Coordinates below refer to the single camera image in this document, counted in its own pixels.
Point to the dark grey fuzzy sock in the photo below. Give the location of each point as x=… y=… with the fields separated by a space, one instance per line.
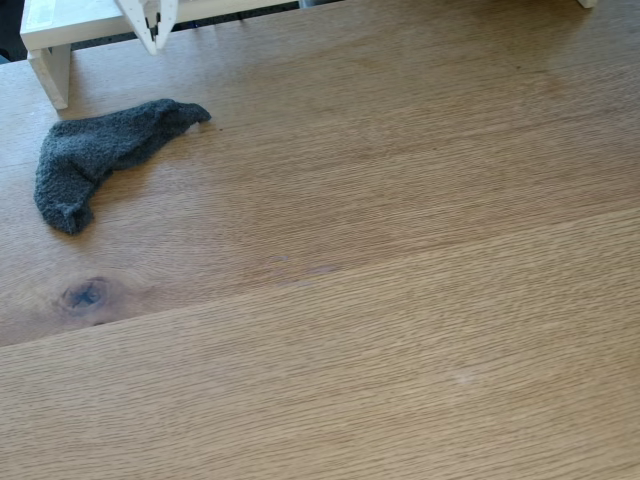
x=85 y=150

